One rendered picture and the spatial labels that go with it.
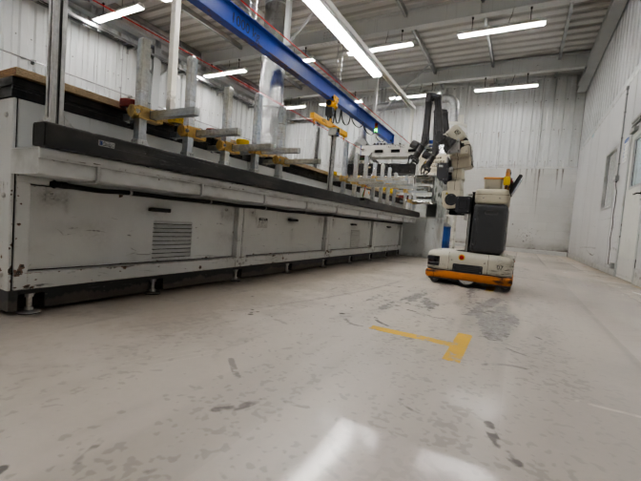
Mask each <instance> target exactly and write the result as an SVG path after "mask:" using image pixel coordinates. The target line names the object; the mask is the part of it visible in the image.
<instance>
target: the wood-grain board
mask: <svg viewBox="0 0 641 481"><path fill-rule="evenodd" d="M12 75H13V76H16V77H20V78H23V79H26V80H29V81H31V82H34V83H37V84H41V85H44V86H46V78H47V77H46V76H44V75H41V74H39V73H34V72H31V71H28V70H25V69H22V68H19V67H12V68H9V69H5V70H2V71H0V78H3V77H8V76H12ZM65 93H68V94H73V95H76V96H79V97H83V98H86V99H89V100H91V101H94V102H97V103H101V104H104V105H107V106H110V107H113V108H116V109H118V110H122V111H125V112H127V111H126V110H124V109H122V108H120V107H119V101H117V100H114V99H111V98H108V97H106V96H103V95H101V94H96V93H93V92H90V91H87V90H84V89H81V88H78V87H75V86H73V85H70V84H67V83H65ZM293 165H296V166H299V167H301V168H304V169H307V170H311V171H314V172H317V173H320V174H323V175H326V176H328V172H326V171H323V170H321V169H318V168H315V167H312V166H309V165H306V164H293Z"/></svg>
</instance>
